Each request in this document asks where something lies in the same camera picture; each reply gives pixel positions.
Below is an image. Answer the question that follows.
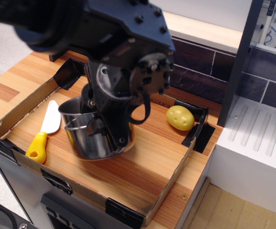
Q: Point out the toy knife yellow handle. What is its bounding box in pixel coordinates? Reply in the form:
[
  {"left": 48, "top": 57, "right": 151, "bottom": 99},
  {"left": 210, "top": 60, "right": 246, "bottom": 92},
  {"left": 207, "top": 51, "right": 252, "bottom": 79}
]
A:
[{"left": 25, "top": 100, "right": 62, "bottom": 165}]

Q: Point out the yellow toy potato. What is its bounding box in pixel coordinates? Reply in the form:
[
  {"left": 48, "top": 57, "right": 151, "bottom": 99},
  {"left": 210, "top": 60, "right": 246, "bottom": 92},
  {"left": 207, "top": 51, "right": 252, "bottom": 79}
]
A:
[{"left": 166, "top": 105, "right": 195, "bottom": 131}]

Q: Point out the white dish drying rack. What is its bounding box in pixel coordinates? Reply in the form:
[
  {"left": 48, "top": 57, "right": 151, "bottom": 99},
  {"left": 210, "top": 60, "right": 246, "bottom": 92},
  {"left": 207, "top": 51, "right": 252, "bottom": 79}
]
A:
[{"left": 217, "top": 97, "right": 276, "bottom": 169}]

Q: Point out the cardboard fence with black tape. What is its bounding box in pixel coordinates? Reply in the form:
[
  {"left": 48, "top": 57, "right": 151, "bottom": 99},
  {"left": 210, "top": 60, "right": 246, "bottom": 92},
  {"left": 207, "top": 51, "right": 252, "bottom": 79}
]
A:
[{"left": 0, "top": 55, "right": 214, "bottom": 229}]

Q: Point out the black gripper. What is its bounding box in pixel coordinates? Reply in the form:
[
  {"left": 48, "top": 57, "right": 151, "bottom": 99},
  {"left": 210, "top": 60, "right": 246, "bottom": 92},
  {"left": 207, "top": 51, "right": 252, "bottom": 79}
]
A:
[{"left": 80, "top": 0, "right": 175, "bottom": 150}]

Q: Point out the dark grey vertical post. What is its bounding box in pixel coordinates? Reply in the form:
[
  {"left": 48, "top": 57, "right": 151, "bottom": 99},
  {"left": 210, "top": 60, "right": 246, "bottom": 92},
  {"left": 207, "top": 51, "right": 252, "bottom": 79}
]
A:
[{"left": 217, "top": 0, "right": 263, "bottom": 127}]

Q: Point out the stainless steel metal pot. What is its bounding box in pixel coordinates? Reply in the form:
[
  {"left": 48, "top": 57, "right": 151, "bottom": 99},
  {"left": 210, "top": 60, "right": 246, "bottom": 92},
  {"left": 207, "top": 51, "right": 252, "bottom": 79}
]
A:
[{"left": 59, "top": 96, "right": 136, "bottom": 161}]

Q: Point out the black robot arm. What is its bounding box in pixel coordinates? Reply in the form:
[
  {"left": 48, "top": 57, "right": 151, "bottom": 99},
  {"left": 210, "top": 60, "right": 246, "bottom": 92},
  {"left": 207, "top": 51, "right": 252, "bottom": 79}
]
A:
[{"left": 0, "top": 0, "right": 175, "bottom": 150}]

